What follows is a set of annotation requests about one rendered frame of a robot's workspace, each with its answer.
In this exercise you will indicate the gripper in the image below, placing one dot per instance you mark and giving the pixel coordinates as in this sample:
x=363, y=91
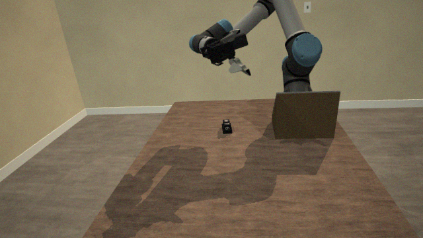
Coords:
x=223, y=49

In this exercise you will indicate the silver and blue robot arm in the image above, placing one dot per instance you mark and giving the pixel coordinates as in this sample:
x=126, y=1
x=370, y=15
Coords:
x=304, y=50

